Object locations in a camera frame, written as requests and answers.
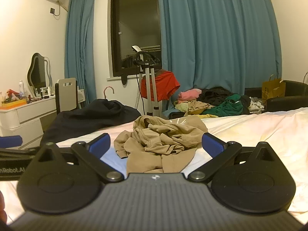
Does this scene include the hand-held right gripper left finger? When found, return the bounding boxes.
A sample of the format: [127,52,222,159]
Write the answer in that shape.
[36,133,125,184]

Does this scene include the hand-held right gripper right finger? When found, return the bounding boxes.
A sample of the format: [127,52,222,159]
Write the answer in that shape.
[188,132,277,183]

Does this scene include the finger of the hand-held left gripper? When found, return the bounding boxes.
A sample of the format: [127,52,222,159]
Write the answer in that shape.
[0,135,41,158]

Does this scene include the tan printed shirt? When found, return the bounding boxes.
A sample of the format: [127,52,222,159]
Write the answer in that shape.
[113,115,208,174]

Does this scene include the black clothes pile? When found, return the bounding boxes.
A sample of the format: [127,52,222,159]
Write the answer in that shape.
[198,87,251,106]

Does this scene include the dark cloth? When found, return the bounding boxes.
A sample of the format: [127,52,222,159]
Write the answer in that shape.
[40,99,142,147]

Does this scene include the white dresser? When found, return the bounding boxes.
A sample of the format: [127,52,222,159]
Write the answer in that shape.
[0,96,58,150]

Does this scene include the orange box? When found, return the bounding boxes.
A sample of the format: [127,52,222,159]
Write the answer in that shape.
[0,99,27,110]

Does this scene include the green garment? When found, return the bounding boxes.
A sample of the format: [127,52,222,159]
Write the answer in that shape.
[204,94,244,116]

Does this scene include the beige crumpled cloth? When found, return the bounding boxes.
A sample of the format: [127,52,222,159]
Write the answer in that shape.
[184,101,214,115]

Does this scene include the yellow-green cloth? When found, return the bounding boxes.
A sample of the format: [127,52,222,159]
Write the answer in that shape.
[174,102,190,112]

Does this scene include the pastel bed sheet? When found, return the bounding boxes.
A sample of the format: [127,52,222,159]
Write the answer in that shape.
[0,106,308,222]

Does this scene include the pink cloth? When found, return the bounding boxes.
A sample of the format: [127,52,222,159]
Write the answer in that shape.
[177,89,202,103]

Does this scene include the grey backed chair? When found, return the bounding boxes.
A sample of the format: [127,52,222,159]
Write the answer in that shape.
[55,77,79,115]

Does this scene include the white crumpled cloth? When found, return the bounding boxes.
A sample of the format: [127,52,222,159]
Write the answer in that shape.
[249,97,266,113]

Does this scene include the small cosmetic bottles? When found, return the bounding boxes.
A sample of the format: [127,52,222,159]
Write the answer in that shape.
[36,86,54,100]

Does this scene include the wavy framed mirror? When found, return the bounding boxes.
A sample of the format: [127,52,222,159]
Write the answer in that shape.
[26,52,52,98]

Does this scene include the garment steamer stand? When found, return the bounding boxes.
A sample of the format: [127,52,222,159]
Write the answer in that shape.
[131,45,160,116]

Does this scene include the red shirt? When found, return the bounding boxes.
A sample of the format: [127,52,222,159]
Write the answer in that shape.
[141,70,181,101]

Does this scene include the yellow paper bag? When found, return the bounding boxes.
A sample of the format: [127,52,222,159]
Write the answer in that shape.
[262,74,286,99]

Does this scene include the black sofa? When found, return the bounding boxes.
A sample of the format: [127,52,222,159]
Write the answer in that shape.
[244,79,308,113]

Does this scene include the narrow blue curtain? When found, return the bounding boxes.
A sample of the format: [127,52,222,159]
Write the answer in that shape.
[64,0,97,106]

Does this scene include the dark window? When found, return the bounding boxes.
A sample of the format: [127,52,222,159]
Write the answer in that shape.
[108,0,162,79]

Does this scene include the black wall socket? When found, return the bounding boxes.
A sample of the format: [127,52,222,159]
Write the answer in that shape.
[50,1,60,17]

